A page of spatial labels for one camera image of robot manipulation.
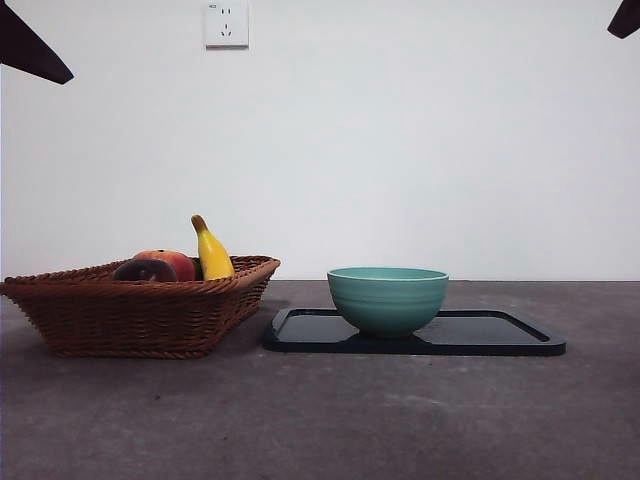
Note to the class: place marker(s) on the red yellow apple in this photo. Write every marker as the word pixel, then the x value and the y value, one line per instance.
pixel 175 260

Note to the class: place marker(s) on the white wall socket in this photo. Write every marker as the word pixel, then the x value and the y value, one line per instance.
pixel 226 25

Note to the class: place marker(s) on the brown wicker basket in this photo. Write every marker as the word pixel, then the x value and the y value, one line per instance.
pixel 135 320

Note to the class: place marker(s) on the yellow banana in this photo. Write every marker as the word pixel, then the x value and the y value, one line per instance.
pixel 212 255

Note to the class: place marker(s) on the teal green bowl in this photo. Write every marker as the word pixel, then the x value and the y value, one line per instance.
pixel 387 305

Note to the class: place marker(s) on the dark red plum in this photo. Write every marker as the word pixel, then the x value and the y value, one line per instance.
pixel 145 271

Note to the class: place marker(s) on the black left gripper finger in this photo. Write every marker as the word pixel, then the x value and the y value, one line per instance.
pixel 30 50

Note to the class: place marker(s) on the black tray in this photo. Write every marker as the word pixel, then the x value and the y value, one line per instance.
pixel 480 335

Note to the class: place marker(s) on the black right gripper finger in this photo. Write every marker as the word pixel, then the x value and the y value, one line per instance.
pixel 627 20

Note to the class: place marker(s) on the green avocado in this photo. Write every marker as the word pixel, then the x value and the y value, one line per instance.
pixel 198 270

